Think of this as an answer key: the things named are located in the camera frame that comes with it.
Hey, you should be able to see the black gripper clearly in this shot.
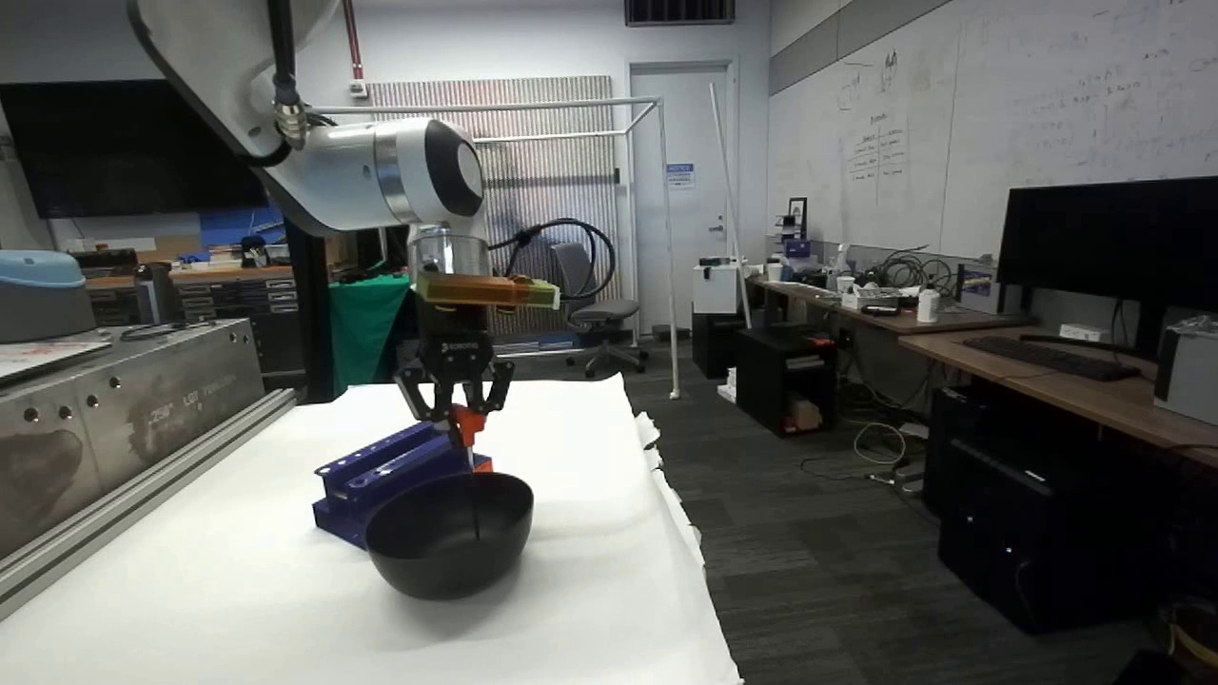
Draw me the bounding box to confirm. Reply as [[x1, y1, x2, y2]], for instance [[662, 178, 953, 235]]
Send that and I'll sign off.
[[394, 306, 518, 427]]

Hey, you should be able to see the orange handled screwdriver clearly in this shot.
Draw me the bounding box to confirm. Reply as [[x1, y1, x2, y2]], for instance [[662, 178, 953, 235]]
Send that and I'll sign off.
[[447, 398, 499, 478]]

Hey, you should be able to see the black bowl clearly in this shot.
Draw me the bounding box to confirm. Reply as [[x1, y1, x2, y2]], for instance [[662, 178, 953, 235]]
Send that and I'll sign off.
[[361, 467, 539, 605]]

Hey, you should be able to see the blue tool holder rack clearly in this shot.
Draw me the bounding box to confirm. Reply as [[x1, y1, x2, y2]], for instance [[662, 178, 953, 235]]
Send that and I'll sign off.
[[309, 419, 499, 553]]

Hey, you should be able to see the grey office chair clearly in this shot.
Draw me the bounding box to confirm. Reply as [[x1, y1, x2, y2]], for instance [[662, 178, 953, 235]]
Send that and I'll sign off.
[[555, 240, 646, 378]]

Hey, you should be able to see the small black floor box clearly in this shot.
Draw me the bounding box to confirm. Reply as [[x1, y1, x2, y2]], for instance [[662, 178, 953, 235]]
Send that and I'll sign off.
[[690, 311, 745, 382]]

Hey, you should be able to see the wooden workbench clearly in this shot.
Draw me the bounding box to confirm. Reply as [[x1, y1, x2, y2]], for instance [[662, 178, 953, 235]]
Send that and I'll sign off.
[[74, 251, 297, 297]]

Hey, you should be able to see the white door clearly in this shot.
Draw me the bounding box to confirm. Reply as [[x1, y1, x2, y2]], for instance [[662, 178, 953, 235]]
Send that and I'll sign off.
[[627, 56, 739, 335]]

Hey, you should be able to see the grey metal machine block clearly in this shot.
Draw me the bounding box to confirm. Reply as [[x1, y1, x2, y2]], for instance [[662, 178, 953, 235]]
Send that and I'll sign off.
[[0, 317, 272, 563]]

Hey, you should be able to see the white table cover sheet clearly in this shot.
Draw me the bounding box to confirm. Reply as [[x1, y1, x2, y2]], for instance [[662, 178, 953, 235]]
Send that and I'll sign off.
[[0, 374, 745, 685]]

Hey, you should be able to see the red vertical pipe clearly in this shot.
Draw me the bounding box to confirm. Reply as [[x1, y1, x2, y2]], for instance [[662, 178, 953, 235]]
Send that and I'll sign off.
[[338, 0, 374, 103]]

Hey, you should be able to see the blue grey device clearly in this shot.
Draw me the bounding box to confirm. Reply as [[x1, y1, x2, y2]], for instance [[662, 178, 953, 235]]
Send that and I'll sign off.
[[0, 246, 100, 344]]

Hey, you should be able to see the ceiling air vent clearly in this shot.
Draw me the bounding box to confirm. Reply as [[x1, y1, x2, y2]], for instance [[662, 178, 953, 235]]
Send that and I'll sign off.
[[621, 0, 739, 28]]

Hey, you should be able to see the cluttered wooden bench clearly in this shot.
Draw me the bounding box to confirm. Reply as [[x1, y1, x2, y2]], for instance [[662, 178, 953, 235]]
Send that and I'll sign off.
[[745, 275, 1040, 339]]

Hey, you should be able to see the black keyboard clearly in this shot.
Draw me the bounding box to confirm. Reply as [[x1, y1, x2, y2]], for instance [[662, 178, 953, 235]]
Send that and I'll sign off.
[[962, 331, 1148, 384]]

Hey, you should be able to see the wooden desk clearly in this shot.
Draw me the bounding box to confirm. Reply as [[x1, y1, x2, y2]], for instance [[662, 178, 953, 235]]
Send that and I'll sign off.
[[894, 325, 1218, 478]]

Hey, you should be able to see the black computer monitor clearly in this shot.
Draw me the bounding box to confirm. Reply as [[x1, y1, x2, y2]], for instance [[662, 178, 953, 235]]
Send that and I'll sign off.
[[995, 172, 1218, 354]]

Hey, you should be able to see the white box device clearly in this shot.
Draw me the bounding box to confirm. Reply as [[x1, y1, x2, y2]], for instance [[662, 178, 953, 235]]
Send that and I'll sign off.
[[1151, 317, 1218, 429]]

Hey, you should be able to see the black vertical post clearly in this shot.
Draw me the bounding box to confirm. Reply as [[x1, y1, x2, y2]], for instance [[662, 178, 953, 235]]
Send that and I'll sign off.
[[282, 221, 338, 402]]

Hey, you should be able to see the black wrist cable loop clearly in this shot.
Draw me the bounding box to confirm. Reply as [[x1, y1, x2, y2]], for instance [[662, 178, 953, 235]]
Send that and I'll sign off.
[[488, 217, 621, 308]]

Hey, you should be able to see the white pipe frame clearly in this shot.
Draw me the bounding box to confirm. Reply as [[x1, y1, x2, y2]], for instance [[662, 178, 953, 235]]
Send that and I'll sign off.
[[327, 96, 684, 398]]

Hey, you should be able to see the aluminium rail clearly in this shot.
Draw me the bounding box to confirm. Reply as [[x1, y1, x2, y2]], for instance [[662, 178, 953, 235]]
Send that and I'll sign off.
[[0, 384, 297, 623]]

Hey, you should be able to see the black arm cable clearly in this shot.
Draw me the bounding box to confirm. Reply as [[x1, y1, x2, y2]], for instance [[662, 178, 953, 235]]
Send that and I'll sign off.
[[265, 0, 334, 138]]

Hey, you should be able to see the black wall screen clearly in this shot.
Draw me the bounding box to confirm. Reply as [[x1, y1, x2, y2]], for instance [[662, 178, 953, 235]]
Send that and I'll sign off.
[[0, 80, 272, 221]]

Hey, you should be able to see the floor cable bundle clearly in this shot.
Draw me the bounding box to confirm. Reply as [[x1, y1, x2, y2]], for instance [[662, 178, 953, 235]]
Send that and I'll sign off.
[[849, 415, 929, 497]]

